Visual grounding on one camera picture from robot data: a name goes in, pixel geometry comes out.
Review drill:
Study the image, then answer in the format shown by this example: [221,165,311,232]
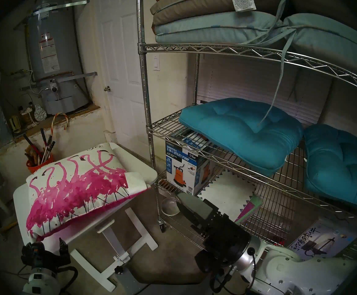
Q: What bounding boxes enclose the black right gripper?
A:
[176,191,253,274]

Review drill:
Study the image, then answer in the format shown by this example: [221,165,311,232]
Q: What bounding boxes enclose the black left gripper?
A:
[21,237,71,271]

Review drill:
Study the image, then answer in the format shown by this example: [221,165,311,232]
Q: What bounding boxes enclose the pink white flamingo cushion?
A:
[26,143,151,241]

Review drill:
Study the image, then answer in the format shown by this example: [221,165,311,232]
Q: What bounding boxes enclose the teal tufted seat cushion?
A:
[303,124,357,212]
[179,98,303,176]

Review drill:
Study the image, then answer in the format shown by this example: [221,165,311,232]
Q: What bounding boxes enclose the light blue seat cushion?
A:
[153,11,285,44]
[283,13,357,81]

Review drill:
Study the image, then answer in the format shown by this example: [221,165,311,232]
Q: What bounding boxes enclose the white cushion care label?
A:
[231,0,257,12]

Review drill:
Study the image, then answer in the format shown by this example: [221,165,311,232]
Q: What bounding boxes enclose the small metal bowl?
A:
[162,197,180,216]

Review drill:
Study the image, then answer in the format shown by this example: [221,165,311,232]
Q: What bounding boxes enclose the white zigzag edged sheet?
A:
[197,171,257,222]

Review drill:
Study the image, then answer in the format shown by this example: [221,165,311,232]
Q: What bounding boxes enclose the magenta paper sheet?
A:
[234,202,253,225]

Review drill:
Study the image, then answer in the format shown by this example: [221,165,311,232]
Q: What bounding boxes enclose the wooden stick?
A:
[0,221,18,243]

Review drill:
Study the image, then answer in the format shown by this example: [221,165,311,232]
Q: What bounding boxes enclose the green paper sheet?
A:
[241,195,264,225]

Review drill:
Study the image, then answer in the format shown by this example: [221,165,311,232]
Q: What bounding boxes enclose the utility pump cardboard box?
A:
[165,128,219,196]

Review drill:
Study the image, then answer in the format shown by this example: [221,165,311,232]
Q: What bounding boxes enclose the orange plastic bucket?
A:
[26,155,55,174]

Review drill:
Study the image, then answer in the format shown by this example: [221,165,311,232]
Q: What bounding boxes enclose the white folding table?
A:
[13,142,160,292]

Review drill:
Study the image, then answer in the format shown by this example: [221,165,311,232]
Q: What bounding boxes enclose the striped candy cane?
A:
[51,113,69,137]

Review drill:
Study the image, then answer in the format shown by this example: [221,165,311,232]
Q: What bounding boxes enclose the box with Chinese print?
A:
[288,218,357,262]

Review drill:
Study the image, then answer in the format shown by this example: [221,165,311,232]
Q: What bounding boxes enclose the crumpled silver foil piece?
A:
[34,104,47,122]

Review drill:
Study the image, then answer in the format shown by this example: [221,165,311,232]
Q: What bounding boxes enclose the white window blinds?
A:
[196,53,333,126]

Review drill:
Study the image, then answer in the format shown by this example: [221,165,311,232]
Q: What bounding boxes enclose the white panel door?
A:
[94,0,152,159]

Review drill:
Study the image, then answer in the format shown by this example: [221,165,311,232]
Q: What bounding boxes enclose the grey water heater tank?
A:
[25,0,90,115]

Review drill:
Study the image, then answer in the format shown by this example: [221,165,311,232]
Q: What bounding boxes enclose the thick black gripper cable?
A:
[57,266,78,294]

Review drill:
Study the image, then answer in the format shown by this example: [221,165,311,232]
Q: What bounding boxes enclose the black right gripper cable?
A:
[209,248,258,294]

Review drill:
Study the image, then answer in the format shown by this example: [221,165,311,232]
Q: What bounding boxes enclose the chrome wire shelf rack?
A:
[136,0,357,267]

